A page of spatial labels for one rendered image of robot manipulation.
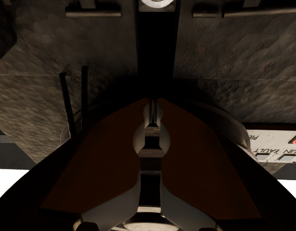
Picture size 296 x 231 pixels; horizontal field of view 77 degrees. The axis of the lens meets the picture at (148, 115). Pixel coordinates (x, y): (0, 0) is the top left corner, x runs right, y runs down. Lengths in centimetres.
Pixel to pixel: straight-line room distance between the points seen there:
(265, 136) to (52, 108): 58
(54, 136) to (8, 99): 17
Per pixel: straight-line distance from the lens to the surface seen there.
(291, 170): 932
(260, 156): 69
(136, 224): 42
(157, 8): 31
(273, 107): 54
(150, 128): 27
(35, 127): 65
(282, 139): 63
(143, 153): 30
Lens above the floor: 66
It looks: 50 degrees up
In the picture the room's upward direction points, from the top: 179 degrees clockwise
